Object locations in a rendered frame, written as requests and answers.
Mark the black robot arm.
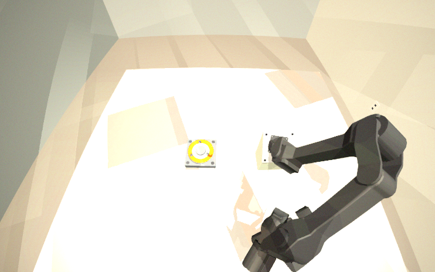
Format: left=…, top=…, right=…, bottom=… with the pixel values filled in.
left=242, top=114, right=407, bottom=272

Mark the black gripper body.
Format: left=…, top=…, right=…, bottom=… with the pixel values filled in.
left=251, top=206, right=312, bottom=243

